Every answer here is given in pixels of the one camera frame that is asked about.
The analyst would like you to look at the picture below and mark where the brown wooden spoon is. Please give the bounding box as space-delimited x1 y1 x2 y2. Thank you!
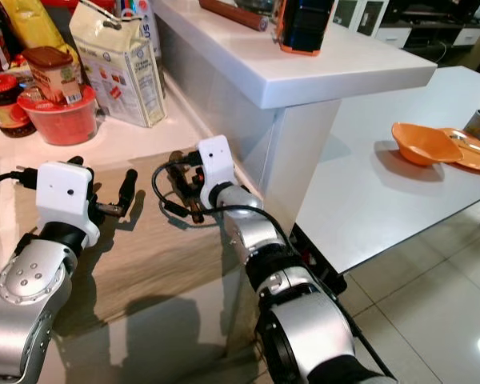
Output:
166 150 205 225

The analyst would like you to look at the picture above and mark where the red plastic bowl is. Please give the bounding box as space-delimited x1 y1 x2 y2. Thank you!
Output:
18 86 98 146

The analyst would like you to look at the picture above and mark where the dark jar with red lid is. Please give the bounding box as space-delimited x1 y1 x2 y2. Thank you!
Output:
0 74 37 138

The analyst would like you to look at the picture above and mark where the brown lidded spread tub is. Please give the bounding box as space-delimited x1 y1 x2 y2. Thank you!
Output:
24 46 85 106

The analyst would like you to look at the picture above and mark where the white paper flour bag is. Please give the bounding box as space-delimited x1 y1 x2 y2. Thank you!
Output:
70 0 167 129

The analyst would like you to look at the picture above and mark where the yellow snack bag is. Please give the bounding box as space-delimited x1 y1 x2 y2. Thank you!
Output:
0 0 77 57

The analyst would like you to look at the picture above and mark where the black table base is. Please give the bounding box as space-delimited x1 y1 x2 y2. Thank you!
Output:
288 224 349 297

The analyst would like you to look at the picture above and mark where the white raised counter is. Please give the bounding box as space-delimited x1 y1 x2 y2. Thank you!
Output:
152 0 438 233

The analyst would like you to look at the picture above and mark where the white labelled drink bottle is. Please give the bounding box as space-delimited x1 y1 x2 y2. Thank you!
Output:
116 0 161 49

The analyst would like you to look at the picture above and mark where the brown wooden rolling pin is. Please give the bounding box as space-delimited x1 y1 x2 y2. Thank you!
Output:
198 0 269 33

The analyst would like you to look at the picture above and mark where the black and orange appliance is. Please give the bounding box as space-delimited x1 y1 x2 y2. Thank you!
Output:
274 0 337 57

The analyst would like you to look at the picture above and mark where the white glass door cabinet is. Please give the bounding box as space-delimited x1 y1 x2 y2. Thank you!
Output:
330 0 393 37

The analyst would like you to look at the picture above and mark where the orange plastic bowl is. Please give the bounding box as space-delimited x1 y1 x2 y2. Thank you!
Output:
390 122 465 167

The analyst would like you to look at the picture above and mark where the low white tv bench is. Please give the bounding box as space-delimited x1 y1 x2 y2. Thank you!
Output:
376 22 480 49

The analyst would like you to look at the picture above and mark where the silver metal spoon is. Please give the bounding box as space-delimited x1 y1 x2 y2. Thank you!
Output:
452 132 480 157

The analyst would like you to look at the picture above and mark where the orange plastic plate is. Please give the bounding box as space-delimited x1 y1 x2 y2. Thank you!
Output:
436 128 480 174

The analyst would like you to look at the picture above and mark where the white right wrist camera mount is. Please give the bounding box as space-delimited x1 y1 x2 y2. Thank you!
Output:
198 134 234 209

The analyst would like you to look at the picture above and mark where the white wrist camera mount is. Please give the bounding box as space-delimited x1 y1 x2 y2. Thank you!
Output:
36 162 99 245
198 134 234 209

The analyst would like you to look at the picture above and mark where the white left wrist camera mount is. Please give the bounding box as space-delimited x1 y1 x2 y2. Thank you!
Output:
36 162 99 245

